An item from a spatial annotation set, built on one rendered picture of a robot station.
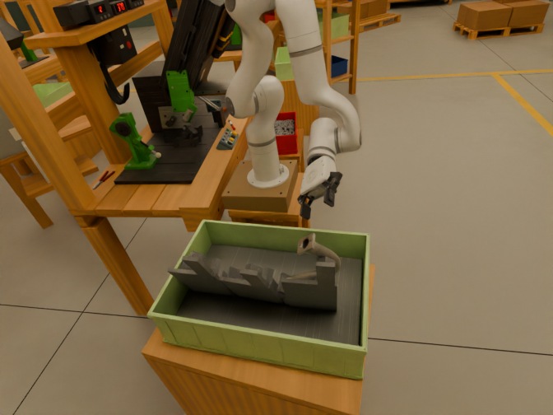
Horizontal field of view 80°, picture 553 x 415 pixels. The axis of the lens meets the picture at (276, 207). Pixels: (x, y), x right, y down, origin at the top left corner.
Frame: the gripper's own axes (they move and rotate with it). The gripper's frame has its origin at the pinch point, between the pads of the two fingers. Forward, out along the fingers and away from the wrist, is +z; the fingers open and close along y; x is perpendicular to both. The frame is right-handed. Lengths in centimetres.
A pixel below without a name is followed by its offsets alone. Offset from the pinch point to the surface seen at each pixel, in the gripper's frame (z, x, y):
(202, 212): -24, -9, -66
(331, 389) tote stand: 37.8, 26.7, -18.9
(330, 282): 16.4, 9.9, -3.7
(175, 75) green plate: -96, -43, -73
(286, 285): 16.4, 4.4, -15.0
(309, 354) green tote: 31.3, 16.5, -17.5
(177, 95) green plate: -91, -38, -79
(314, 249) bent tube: 12.6, -0.4, 1.2
